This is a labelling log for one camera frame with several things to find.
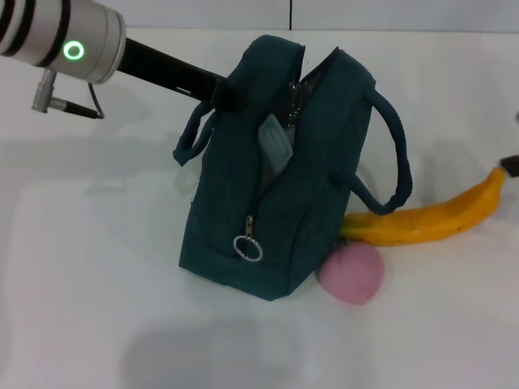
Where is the left arm connector cable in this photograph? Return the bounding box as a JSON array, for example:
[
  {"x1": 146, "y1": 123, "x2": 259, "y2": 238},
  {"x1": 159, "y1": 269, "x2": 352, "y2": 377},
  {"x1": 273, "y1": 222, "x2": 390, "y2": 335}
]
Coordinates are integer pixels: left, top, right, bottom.
[{"x1": 32, "y1": 68, "x2": 106, "y2": 120}]

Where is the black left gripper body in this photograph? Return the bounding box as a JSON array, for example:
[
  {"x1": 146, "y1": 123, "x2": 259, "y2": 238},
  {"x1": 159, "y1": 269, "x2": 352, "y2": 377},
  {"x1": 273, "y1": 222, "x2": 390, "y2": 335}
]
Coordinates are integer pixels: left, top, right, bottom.
[{"x1": 116, "y1": 36, "x2": 225, "y2": 103}]

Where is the pink toy peach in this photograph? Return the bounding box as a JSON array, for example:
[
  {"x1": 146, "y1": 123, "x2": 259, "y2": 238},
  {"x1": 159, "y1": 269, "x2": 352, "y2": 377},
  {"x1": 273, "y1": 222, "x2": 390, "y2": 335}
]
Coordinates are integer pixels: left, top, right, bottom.
[{"x1": 315, "y1": 242, "x2": 385, "y2": 305}]

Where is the yellow banana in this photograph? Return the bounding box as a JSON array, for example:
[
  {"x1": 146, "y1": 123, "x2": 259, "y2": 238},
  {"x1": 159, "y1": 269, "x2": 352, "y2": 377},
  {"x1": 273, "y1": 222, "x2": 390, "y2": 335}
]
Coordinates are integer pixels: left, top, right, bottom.
[{"x1": 339, "y1": 166, "x2": 508, "y2": 247}]

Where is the dark teal fabric bag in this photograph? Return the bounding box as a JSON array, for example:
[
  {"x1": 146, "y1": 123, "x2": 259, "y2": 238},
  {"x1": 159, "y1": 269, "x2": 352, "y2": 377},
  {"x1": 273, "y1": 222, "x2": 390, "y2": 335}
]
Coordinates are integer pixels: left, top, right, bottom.
[{"x1": 173, "y1": 34, "x2": 414, "y2": 301}]

